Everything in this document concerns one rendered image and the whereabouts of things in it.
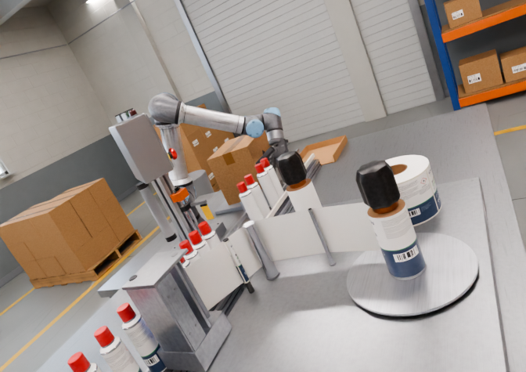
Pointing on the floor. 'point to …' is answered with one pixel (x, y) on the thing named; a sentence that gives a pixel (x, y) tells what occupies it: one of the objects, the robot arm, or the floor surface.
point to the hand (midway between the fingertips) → (279, 185)
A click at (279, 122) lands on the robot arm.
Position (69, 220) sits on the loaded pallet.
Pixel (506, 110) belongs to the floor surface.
